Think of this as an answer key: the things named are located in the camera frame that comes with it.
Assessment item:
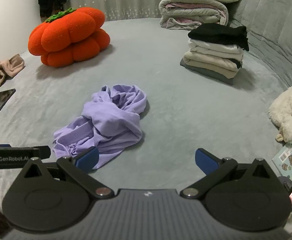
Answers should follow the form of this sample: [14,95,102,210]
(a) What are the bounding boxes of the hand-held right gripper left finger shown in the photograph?
[20,147,114,200]

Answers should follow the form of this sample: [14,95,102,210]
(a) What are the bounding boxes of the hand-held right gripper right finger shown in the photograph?
[180,148,274,198]

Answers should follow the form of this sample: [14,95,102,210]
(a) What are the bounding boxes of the purple pants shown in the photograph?
[52,84,149,170]

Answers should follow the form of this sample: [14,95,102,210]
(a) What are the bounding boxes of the crumpled beige garment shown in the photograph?
[0,54,26,92]

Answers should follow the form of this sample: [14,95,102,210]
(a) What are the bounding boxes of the small grey object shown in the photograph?
[278,176,292,192]

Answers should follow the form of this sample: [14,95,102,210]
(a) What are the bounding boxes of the bear print picture book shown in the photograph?
[271,142,292,178]

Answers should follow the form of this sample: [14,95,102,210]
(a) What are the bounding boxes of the folded grey garment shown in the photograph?
[180,59,234,85]

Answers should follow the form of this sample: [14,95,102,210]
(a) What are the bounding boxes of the white plush toy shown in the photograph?
[268,84,292,144]

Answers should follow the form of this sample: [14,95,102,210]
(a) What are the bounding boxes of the folded white garment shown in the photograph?
[188,39,244,62]

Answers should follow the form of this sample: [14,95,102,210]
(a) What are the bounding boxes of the orange pumpkin plush cushion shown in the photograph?
[28,7,111,68]

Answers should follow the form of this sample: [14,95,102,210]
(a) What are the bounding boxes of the folded black garment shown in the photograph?
[188,23,249,52]

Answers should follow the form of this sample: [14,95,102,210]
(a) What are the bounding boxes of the folded grey pink quilt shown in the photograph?
[158,0,229,30]

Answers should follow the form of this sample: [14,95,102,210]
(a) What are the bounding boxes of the star print curtain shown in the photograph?
[66,0,184,22]

